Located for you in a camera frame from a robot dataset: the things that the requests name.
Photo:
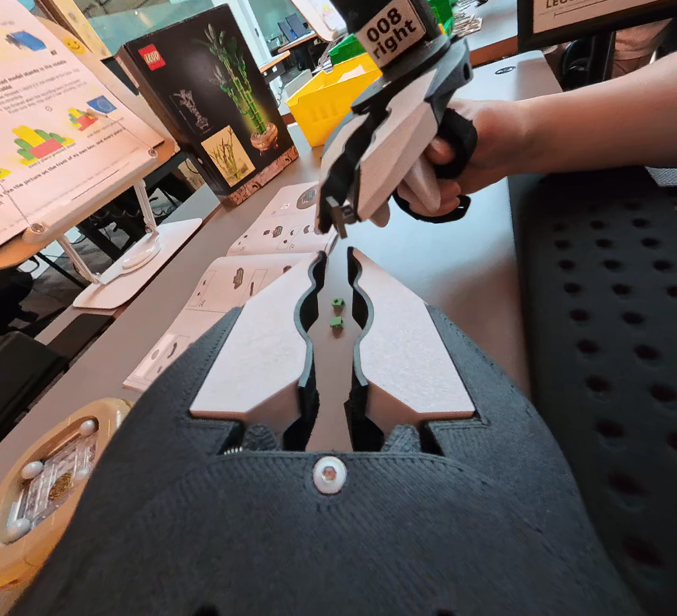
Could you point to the grey desk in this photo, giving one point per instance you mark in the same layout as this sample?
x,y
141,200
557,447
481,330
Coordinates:
x,y
449,266

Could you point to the tan round parts tray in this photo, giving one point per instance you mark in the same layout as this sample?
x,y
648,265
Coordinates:
x,y
108,410

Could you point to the instruction sheet display stand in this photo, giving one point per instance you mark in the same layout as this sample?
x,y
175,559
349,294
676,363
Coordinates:
x,y
69,139

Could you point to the black framed marker sign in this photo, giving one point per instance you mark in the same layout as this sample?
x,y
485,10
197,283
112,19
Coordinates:
x,y
592,2

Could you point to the person's right hand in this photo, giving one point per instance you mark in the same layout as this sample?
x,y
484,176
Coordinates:
x,y
497,139

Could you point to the small dark grey brick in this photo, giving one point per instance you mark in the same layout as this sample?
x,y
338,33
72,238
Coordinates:
x,y
341,219

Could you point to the pile of printed cards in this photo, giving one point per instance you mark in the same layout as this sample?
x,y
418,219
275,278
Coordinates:
x,y
465,18

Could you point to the white paper sheet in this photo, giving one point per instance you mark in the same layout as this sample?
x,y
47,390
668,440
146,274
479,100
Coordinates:
x,y
354,73

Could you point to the person's right forearm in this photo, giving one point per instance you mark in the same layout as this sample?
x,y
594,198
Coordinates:
x,y
597,118

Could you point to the neighbouring wood edged table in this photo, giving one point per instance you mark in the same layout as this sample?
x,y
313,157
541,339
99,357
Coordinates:
x,y
497,28

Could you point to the yellow smiley sticker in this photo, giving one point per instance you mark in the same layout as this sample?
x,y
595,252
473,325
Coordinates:
x,y
74,45

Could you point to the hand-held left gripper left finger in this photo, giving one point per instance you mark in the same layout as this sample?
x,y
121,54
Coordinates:
x,y
248,356

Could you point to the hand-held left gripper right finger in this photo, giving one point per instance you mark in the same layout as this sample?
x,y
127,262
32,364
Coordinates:
x,y
412,362

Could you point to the yellow plastic bin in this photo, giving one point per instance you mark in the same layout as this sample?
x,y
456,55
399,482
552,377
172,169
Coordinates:
x,y
322,108

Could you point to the clear bag of small parts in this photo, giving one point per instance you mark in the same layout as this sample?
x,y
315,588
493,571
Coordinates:
x,y
53,478

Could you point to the black bulky case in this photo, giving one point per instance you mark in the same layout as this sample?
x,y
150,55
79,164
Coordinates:
x,y
26,378

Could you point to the open instruction booklet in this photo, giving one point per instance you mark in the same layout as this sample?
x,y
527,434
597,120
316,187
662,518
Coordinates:
x,y
275,235

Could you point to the black bamboo print set box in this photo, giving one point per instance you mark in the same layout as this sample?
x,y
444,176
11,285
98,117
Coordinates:
x,y
211,113

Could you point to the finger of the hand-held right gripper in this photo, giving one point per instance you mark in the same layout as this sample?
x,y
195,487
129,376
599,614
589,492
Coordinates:
x,y
396,150
338,142

